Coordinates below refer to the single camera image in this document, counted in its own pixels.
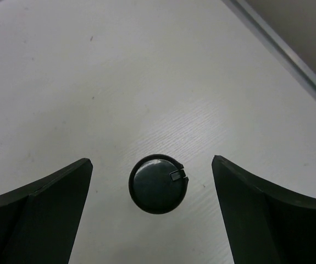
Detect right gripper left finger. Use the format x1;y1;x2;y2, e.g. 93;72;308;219
0;158;93;263

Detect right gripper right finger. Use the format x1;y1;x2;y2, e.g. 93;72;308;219
212;156;316;263

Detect black-cap pepper grinder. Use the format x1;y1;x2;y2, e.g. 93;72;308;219
128;154;189;215

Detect right aluminium table rail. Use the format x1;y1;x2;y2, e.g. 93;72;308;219
223;1;316;101

